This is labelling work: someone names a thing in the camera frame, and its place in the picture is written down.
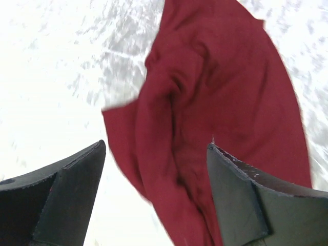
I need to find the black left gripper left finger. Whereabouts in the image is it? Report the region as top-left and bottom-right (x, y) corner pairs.
(1, 140), (106, 246)

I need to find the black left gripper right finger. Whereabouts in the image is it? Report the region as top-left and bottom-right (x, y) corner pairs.
(207, 143), (327, 246)

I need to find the dark red t-shirt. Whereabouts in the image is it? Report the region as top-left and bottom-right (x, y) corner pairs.
(103, 0), (311, 246)

